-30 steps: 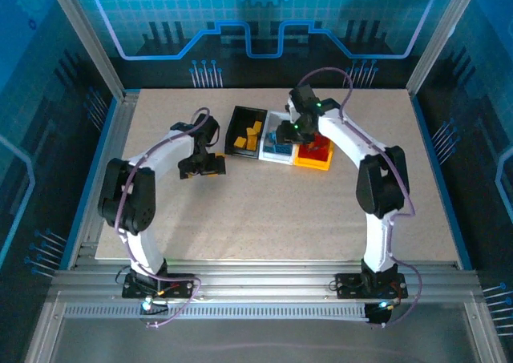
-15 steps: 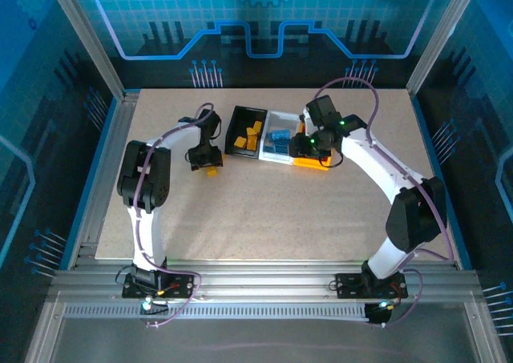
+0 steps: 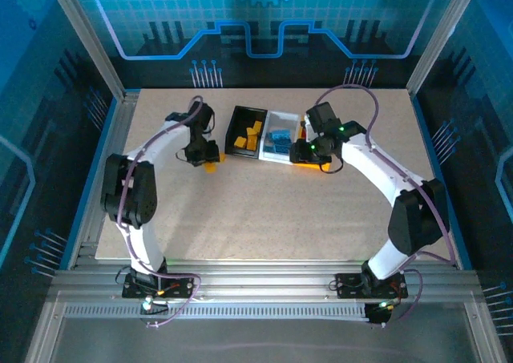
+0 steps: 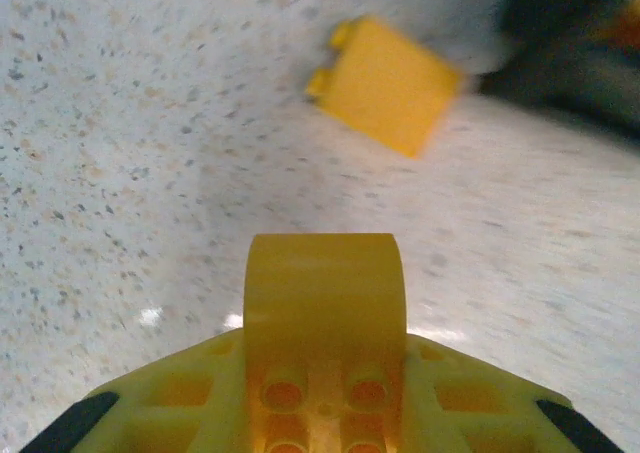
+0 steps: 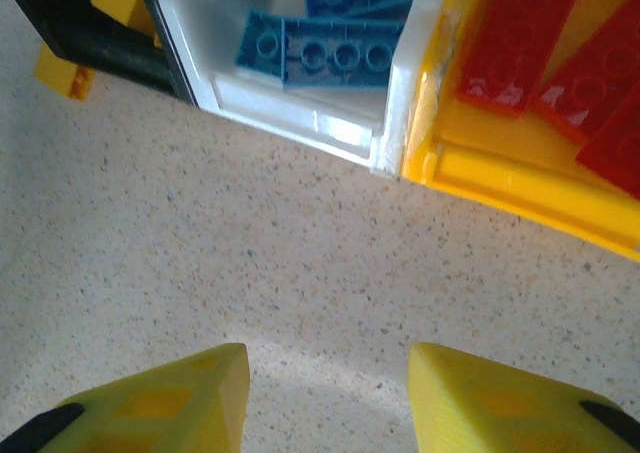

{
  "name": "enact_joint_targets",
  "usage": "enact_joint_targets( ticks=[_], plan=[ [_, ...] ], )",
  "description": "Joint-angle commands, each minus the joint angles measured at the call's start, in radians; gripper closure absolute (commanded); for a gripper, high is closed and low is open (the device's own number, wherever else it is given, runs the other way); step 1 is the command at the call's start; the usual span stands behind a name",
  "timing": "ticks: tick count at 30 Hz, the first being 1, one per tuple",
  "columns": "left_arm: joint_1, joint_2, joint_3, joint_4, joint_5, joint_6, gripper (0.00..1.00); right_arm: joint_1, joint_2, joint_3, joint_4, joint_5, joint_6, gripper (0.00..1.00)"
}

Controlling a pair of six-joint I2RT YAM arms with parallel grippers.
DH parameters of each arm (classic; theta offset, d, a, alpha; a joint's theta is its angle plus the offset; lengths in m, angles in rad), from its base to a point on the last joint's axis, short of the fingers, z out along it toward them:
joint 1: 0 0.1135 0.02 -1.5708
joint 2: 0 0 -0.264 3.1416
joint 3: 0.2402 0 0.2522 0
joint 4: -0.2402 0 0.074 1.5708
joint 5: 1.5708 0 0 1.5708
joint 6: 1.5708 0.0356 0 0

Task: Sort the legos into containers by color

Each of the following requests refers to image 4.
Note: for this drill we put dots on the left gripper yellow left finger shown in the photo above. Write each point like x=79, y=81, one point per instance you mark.
x=165, y=403

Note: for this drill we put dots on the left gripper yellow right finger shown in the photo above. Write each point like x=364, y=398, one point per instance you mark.
x=480, y=408

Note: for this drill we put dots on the yellow lego slope brick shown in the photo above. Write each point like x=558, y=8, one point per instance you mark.
x=390, y=88
x=325, y=298

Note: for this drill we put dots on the black plastic bin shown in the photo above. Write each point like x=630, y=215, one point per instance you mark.
x=565, y=63

